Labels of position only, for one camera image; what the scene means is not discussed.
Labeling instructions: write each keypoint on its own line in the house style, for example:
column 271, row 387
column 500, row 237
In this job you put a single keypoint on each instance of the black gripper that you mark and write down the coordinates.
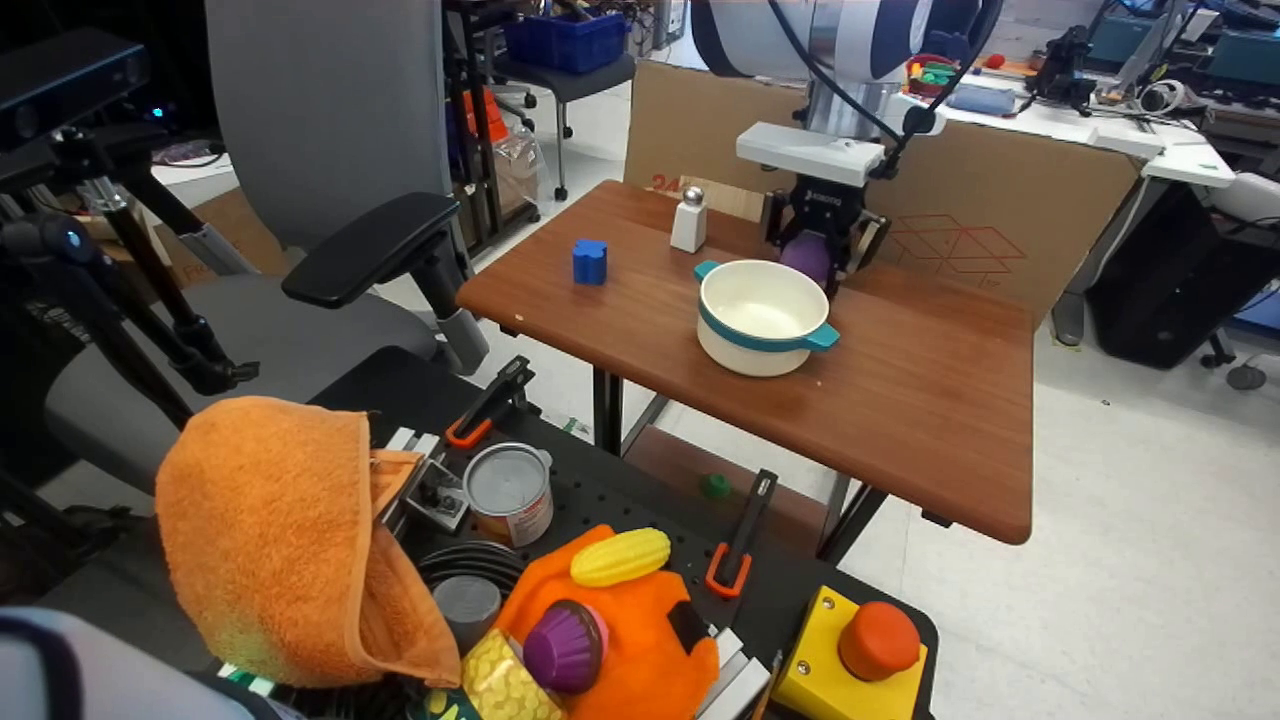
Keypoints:
column 825, row 211

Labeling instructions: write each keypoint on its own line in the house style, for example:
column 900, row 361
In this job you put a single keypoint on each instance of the purple plush toy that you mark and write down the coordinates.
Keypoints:
column 809, row 255

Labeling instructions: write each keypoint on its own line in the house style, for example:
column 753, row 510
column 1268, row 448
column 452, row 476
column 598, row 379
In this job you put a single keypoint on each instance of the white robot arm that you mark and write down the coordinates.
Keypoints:
column 874, row 79

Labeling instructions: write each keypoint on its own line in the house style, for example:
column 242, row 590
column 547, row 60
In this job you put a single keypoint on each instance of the yellow corn cob toy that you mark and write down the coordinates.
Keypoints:
column 623, row 558

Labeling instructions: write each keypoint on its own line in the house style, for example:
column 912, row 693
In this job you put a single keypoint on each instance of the orange plush toy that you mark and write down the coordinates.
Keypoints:
column 656, row 650

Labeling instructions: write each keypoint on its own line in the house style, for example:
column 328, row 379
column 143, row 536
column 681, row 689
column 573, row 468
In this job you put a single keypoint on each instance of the white teal-rimmed bowl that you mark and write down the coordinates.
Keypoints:
column 760, row 319

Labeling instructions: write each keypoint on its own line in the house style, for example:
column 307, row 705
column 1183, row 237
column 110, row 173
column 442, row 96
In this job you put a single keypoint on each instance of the white salt shaker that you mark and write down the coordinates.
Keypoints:
column 688, row 223

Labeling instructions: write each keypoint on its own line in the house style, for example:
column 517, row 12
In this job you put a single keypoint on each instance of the cardboard panel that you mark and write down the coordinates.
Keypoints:
column 991, row 211

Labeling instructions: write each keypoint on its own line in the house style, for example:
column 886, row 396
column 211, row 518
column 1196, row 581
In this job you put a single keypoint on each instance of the brown wooden table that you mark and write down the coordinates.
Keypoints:
column 897, row 383

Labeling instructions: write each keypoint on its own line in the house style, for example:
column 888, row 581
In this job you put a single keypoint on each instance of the blue cube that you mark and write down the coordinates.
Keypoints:
column 588, row 263

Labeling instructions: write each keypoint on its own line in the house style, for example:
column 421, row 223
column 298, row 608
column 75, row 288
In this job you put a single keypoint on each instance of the orange black clamp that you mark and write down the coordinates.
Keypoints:
column 481, row 414
column 728, row 563

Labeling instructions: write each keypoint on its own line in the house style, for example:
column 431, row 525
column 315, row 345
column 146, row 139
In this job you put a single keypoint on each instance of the blue storage bin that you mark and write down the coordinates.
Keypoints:
column 573, row 45

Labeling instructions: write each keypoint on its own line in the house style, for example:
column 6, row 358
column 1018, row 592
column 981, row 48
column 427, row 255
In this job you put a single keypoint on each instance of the white background desk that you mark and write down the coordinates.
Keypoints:
column 1164, row 148

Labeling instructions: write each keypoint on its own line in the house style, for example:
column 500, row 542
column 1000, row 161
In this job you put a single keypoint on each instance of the metal tin can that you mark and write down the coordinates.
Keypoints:
column 511, row 489

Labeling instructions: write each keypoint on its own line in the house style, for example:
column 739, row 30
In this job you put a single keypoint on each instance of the black perforated workbench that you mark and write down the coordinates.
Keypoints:
column 753, row 630

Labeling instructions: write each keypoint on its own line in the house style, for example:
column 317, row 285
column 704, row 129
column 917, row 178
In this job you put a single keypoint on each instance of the yellow emergency stop box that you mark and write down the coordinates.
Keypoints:
column 855, row 661

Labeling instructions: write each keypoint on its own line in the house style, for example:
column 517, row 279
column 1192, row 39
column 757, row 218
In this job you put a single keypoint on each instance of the grey office chair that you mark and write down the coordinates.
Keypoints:
column 337, row 129

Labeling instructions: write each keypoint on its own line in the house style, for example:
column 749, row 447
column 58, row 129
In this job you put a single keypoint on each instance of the orange towel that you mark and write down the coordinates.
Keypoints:
column 271, row 522

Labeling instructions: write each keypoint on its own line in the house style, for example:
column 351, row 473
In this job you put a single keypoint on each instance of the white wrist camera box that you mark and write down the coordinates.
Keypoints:
column 809, row 153

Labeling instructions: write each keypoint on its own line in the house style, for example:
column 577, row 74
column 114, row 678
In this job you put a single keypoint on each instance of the black camera on tripod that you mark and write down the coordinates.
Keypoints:
column 67, row 79

